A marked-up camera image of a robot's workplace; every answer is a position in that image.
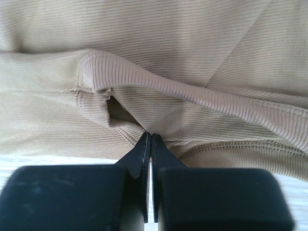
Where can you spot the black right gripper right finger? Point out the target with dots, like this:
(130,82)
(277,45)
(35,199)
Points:
(214,199)

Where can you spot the tan ribbed tank top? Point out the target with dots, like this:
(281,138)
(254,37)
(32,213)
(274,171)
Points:
(224,82)

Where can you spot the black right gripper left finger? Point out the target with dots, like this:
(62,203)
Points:
(79,197)

